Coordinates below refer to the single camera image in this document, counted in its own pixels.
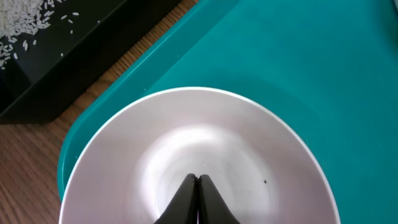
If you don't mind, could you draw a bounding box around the small white bowl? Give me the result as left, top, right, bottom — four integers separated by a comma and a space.
60, 87, 340, 223

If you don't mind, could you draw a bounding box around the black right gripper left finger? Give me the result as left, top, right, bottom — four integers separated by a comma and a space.
155, 174, 198, 224

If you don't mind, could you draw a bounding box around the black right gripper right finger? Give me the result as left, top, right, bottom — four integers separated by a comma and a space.
198, 174, 239, 224

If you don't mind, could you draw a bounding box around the teal plastic tray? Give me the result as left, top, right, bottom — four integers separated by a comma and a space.
57, 0, 397, 223

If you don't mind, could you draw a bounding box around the spilled white rice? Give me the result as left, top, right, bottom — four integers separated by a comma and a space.
1, 0, 64, 70

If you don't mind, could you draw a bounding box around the black plastic tray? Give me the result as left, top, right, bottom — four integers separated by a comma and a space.
1, 0, 179, 124

